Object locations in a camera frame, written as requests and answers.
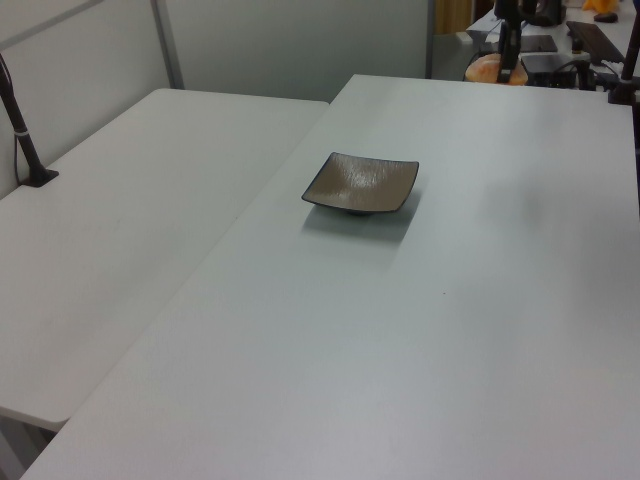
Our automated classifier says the dark flat laptop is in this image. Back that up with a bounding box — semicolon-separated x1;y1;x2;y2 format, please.
518;33;559;54

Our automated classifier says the black electronics box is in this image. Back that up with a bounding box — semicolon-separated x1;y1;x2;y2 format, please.
520;53;592;90

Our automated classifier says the square brown ceramic plate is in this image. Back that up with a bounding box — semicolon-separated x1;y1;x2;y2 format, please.
300;151;421;218

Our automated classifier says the black camera stand pole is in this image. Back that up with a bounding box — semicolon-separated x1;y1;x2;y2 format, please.
0;51;61;189

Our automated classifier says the wooden yellow panel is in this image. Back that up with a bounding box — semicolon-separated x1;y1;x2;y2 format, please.
433;0;482;37

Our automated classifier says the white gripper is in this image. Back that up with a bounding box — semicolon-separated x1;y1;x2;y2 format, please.
493;0;527;85

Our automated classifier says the sugared orange bread roll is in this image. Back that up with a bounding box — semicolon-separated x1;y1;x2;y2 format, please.
464;53;529;87

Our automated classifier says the dark camera stand pole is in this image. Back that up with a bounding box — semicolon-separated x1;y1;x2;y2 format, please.
606;41;640;105

